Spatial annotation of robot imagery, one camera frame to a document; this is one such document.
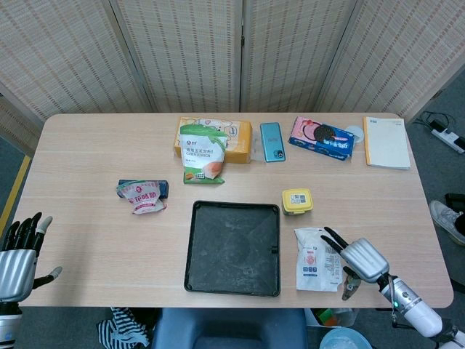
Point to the colourful cube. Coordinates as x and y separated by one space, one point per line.
327 317

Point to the woven folding screen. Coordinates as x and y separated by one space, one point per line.
181 54

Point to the black white striped cloth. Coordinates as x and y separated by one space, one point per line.
120 327

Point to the notebook with yellow spine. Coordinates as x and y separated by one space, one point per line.
387 143

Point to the black square tray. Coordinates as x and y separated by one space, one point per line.
232 251

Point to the yellow tissue pack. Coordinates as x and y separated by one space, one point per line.
239 141

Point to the blue seat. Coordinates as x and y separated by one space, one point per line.
229 329

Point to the light blue bowl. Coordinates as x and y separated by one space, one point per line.
343 340

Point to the white power strip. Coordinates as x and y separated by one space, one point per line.
450 137

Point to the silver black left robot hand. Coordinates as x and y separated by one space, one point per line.
16 269

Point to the white and red snack bag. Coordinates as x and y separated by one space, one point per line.
145 200

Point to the green white corn starch bag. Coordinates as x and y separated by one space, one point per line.
200 152

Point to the blue pink cookie box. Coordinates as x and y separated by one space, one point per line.
319 138

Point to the clear plastic film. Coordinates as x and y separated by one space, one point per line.
258 152

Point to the white round coaster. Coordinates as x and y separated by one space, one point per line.
357 132

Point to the black trouser leg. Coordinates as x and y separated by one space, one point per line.
457 201

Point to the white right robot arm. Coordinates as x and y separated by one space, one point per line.
417 309

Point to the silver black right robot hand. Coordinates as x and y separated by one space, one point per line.
365 260

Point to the clear plastic box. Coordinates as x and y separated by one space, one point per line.
347 316

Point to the white sugar packet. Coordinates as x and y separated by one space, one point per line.
312 261

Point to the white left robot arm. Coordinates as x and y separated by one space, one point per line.
9 327

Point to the grey sneaker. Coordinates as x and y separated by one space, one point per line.
445 218

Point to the small yellow container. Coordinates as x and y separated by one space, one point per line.
297 200

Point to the teal smartphone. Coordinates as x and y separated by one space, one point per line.
272 141

